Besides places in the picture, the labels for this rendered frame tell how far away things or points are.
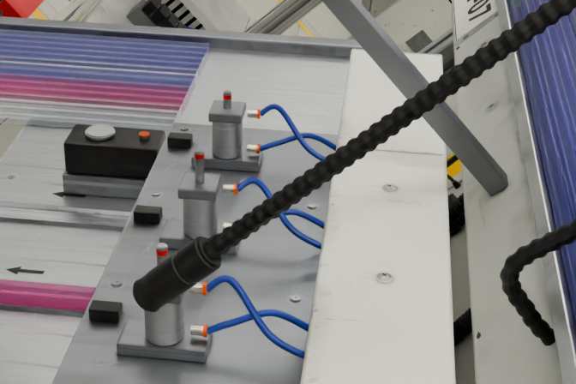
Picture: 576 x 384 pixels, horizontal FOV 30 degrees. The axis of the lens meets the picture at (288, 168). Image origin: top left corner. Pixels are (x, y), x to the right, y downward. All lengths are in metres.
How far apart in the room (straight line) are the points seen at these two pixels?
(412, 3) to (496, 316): 1.33
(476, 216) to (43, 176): 0.37
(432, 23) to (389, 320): 1.38
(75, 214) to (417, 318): 0.34
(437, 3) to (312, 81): 0.88
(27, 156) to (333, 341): 0.43
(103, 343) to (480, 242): 0.26
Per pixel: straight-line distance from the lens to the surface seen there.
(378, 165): 0.76
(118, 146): 0.86
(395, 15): 1.95
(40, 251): 0.82
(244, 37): 1.15
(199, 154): 0.67
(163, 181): 0.78
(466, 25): 1.07
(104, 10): 2.13
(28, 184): 0.91
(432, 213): 0.71
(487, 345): 0.63
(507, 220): 0.72
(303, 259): 0.69
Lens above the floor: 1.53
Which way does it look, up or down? 23 degrees down
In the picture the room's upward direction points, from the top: 54 degrees clockwise
